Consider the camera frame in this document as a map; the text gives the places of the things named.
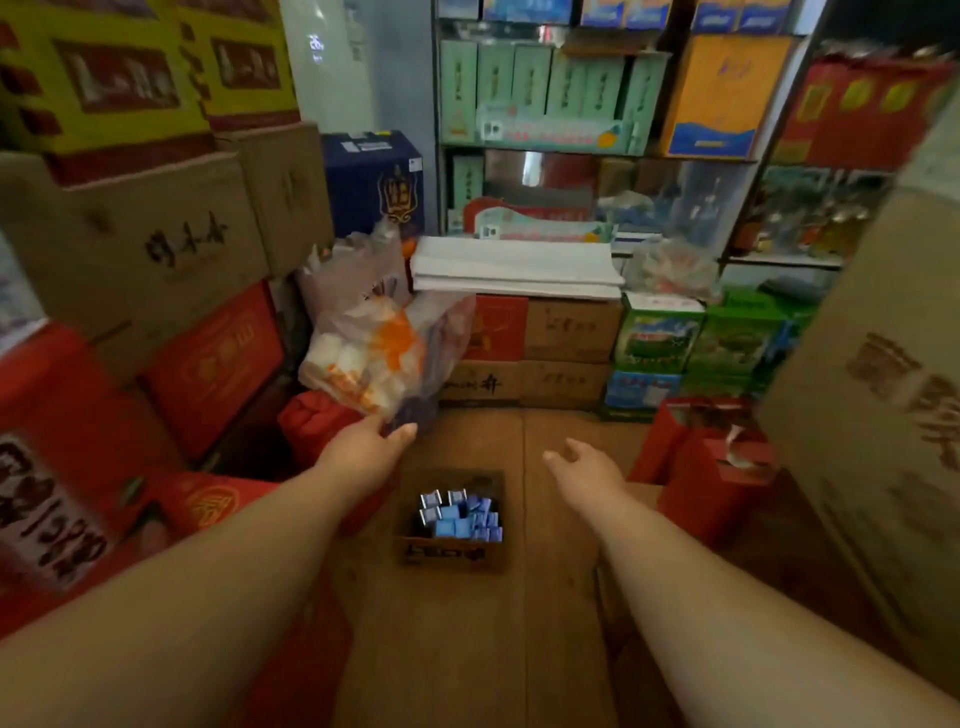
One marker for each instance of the red box with gold print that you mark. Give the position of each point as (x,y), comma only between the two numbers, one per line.
(217,371)

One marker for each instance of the metal shelf rack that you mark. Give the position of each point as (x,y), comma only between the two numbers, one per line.
(437,150)

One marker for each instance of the navy blue box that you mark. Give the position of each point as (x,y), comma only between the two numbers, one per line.
(375,184)

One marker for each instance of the red box with gold emblem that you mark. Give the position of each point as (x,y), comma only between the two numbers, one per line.
(217,504)

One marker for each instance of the large yellow printed box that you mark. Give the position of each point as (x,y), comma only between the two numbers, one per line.
(97,75)

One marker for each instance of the green printed box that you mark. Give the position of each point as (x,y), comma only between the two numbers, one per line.
(658,334)
(735,341)

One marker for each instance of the small open cardboard box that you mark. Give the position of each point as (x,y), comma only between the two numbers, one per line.
(450,553)

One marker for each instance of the row of glass bottles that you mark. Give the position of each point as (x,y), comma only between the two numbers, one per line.
(817,214)

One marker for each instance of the white appliance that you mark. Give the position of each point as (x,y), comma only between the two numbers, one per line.
(330,60)

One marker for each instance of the row of blue boxes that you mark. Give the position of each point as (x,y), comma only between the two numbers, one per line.
(615,11)

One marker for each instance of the person's right thumb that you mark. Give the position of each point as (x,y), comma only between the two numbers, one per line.
(556,466)

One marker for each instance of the person's left hand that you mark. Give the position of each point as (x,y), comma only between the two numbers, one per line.
(358,461)

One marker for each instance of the red box with white label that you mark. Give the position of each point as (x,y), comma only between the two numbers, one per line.
(67,480)

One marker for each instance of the person's left forearm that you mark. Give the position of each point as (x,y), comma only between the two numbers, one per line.
(187,600)

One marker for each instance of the person's right forearm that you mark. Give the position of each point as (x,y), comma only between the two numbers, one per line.
(735,637)

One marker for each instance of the row of red boxes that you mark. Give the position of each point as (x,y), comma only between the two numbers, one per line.
(862,112)

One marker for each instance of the person's right hand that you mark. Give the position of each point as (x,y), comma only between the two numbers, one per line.
(592,480)

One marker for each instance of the red paper gift bag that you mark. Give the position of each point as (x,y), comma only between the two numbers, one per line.
(712,480)

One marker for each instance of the person's left thumb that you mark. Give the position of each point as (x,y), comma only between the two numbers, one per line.
(401,436)

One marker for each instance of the stack of white flat boxes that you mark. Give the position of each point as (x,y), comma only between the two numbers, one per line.
(517,266)

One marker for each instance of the large brown cardboard box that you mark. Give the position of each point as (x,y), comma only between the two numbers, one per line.
(142,240)

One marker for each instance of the red cloth bag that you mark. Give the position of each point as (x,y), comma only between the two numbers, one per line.
(319,431)

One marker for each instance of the blue printed box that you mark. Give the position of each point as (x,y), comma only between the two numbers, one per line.
(641,390)

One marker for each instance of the pale green box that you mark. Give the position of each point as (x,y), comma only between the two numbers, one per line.
(466,191)

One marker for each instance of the red and pale display box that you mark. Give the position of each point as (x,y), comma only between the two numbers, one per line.
(540,221)

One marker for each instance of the row of pale green boxes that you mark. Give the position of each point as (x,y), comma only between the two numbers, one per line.
(555,94)

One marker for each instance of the pile of blue packets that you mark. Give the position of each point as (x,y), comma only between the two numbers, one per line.
(461,516)

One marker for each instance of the orange box with blue wave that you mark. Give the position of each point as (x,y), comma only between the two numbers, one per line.
(720,97)

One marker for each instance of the crumpled clear plastic bag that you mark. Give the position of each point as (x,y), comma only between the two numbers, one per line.
(671,268)

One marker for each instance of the small red box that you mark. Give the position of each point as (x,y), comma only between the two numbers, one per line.
(499,328)

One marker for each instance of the tall beige cardboard box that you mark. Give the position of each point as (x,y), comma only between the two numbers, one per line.
(877,420)

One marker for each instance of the clear plastic bag of packets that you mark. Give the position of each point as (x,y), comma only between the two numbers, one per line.
(382,345)

